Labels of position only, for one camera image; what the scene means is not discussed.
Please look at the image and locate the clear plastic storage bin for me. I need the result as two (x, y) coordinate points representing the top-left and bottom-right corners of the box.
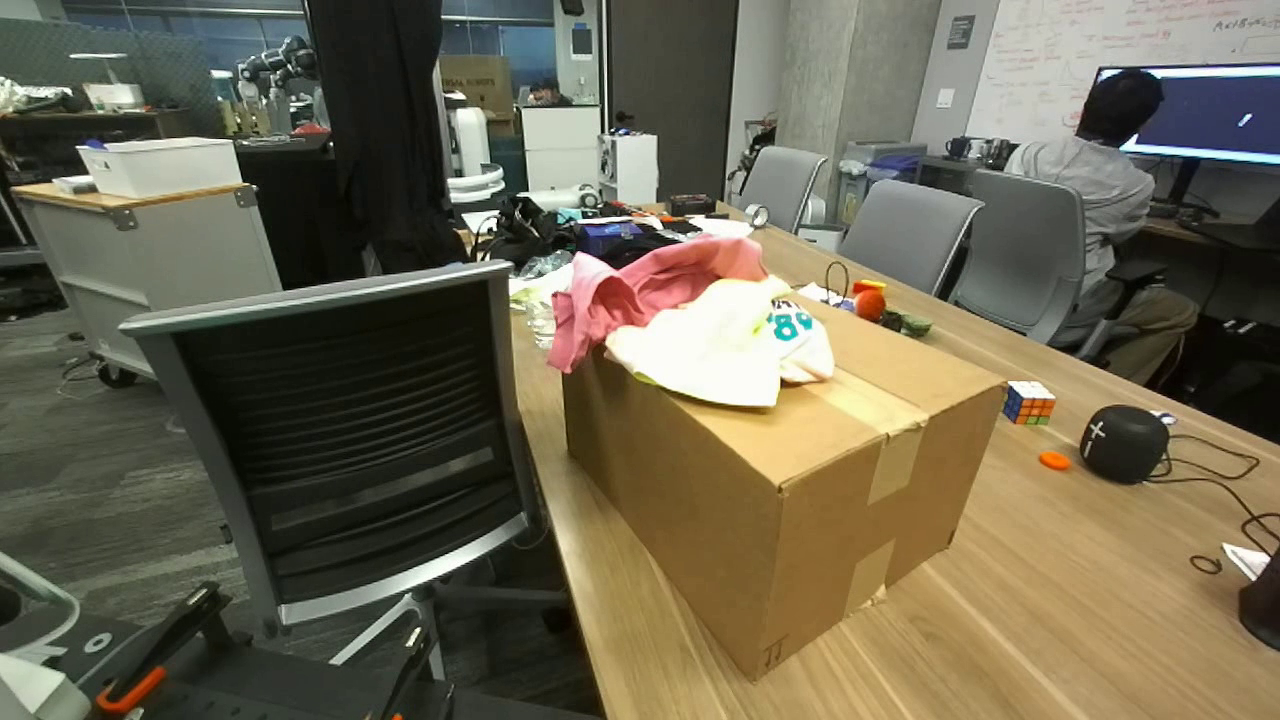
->
(75, 130), (247, 201)

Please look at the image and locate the white cabinet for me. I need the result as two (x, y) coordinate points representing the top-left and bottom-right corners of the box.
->
(517, 103), (603, 197)

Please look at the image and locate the black round speaker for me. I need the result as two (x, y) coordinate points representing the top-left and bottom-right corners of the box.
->
(1076, 403), (1177, 486)

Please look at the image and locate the pink shirt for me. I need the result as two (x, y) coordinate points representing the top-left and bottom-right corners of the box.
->
(544, 235), (774, 375)

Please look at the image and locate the orange ball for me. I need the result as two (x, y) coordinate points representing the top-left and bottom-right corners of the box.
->
(847, 277), (891, 325)

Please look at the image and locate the yellow-green towel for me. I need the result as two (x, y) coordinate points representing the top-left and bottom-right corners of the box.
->
(603, 273), (792, 410)

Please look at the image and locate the black speaker cable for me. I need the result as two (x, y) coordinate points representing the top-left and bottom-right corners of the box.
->
(1150, 429), (1280, 578)

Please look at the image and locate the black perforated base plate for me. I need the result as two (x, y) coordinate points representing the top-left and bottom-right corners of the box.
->
(75, 582), (592, 720)

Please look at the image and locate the seated person in grey shirt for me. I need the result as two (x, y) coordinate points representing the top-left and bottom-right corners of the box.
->
(1002, 64), (1219, 393)

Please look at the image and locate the black pillar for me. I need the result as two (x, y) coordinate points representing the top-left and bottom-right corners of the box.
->
(305, 0), (463, 273)

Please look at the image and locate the black clothing pile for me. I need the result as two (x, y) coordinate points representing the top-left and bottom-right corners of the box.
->
(571, 217), (686, 273)

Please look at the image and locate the orange-handled black clamp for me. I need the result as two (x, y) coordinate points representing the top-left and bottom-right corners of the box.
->
(83, 578), (231, 720)

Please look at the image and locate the white paper towel roll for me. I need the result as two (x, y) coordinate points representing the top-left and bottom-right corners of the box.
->
(452, 103), (497, 178)

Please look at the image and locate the grey office chair with metal frame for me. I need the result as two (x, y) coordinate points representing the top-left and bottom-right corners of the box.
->
(115, 258), (592, 673)

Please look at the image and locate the monitor with lit blue screen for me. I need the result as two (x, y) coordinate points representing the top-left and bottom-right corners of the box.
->
(1090, 55), (1280, 170)

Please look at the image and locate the brown cardboard box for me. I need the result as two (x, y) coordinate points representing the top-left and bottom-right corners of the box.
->
(560, 297), (1013, 685)

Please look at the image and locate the white rolling cart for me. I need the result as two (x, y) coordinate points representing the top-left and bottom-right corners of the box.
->
(11, 174), (287, 393)

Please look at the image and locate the dark green small object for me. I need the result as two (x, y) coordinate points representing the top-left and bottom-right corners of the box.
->
(874, 308), (934, 341)

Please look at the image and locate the Rubik's cube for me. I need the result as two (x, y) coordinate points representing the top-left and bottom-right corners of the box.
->
(1001, 379), (1059, 432)

